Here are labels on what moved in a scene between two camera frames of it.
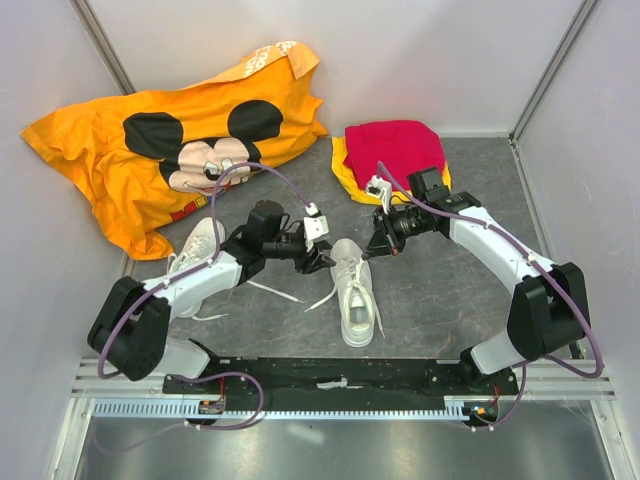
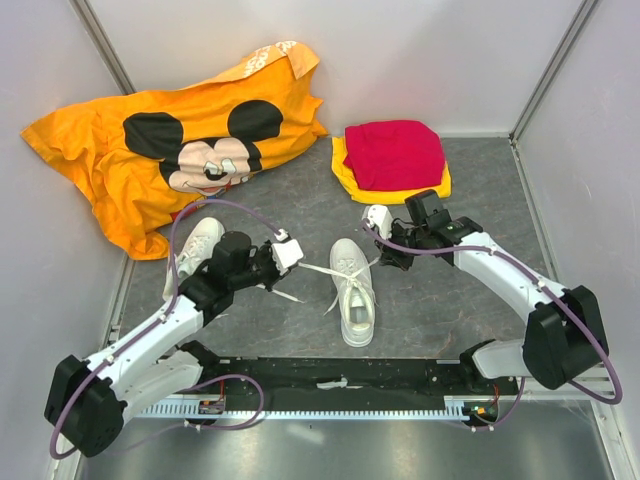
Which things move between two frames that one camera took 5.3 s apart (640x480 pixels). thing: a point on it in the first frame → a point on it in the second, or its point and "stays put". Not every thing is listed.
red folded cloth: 404,146 stays put
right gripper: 380,244 → 390,256
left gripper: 307,263 → 275,274
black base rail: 339,379 stays put
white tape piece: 342,383 stays put
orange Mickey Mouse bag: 135,161 stays put
